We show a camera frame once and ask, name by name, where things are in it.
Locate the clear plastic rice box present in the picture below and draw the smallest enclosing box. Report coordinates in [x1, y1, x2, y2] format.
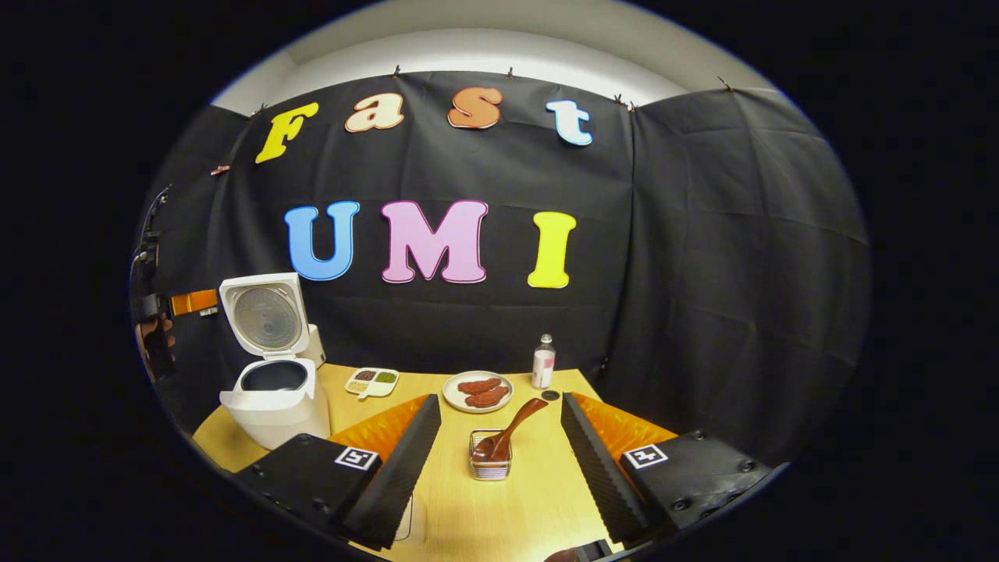
[394, 496, 427, 545]

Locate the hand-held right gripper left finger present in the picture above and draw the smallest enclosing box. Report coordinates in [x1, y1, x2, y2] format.
[233, 394, 443, 551]

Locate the row of black cloth clips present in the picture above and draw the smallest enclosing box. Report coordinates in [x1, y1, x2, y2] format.
[254, 65, 734, 116]

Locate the white divided bean dish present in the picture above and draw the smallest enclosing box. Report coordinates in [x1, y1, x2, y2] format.
[344, 367, 400, 400]

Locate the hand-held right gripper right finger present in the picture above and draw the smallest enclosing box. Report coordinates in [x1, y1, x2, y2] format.
[560, 391, 781, 549]

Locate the white round plate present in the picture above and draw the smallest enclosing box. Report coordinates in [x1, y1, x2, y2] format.
[442, 370, 514, 414]

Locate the white toaster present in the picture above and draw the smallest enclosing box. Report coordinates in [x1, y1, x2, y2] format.
[300, 323, 327, 369]

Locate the small pink label bottle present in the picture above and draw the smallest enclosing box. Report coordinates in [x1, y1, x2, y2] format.
[531, 333, 556, 389]

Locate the metal wire chopstick holder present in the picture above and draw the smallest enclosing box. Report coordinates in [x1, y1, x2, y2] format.
[469, 429, 513, 481]

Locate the white rice cooker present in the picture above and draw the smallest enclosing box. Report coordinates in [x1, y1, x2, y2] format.
[219, 272, 332, 451]

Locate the brown wooden spoon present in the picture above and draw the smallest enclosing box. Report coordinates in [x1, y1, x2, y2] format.
[473, 398, 549, 461]

